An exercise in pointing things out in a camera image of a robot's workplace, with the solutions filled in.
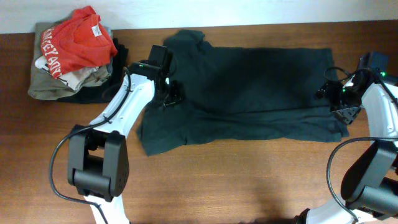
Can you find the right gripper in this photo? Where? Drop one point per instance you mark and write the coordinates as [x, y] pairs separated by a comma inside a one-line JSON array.
[[328, 91]]

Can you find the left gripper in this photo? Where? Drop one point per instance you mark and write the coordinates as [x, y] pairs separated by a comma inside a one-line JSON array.
[[178, 95]]

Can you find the dark green t-shirt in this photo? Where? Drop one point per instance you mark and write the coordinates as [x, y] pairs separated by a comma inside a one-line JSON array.
[[242, 94]]

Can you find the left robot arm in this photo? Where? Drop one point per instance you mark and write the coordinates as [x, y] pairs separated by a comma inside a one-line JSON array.
[[97, 158]]

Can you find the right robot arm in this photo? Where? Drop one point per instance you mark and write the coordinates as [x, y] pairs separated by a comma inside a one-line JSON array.
[[367, 194]]

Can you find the black folded garment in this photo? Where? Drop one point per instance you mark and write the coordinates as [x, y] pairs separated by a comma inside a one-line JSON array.
[[106, 89]]

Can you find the white folded garment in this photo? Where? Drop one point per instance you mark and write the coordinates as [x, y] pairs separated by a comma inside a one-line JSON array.
[[74, 80]]

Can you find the red printed t-shirt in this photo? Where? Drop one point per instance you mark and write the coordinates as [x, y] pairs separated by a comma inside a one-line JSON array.
[[77, 43]]

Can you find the beige folded garment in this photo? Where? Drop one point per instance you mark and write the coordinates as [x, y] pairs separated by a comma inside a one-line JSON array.
[[44, 87]]

